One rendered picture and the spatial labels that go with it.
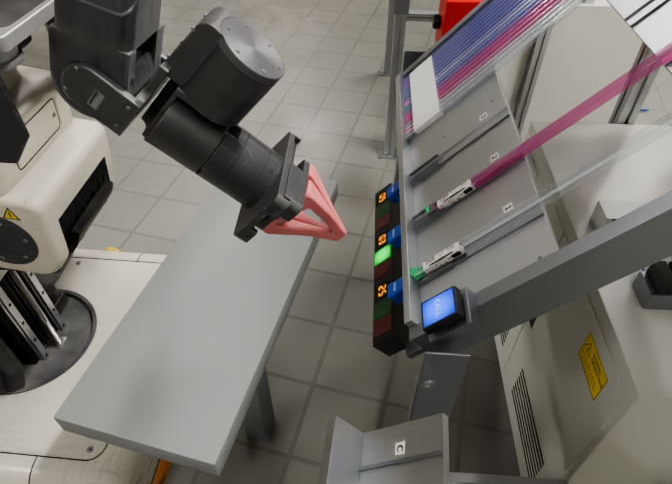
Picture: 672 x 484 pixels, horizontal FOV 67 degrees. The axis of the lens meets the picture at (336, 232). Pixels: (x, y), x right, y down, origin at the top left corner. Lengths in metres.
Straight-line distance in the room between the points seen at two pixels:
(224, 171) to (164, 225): 1.50
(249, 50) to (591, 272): 0.40
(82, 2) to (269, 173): 0.18
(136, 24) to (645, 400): 0.76
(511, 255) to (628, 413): 0.34
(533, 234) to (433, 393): 0.23
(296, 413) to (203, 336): 0.63
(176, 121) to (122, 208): 1.65
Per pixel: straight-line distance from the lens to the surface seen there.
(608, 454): 0.99
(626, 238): 0.56
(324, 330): 1.53
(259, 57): 0.40
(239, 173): 0.44
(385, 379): 1.45
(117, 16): 0.40
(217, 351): 0.80
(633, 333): 0.89
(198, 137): 0.43
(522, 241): 0.63
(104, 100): 0.42
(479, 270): 0.64
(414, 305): 0.67
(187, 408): 0.76
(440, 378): 0.64
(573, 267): 0.57
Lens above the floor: 1.25
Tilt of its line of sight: 44 degrees down
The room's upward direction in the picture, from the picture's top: straight up
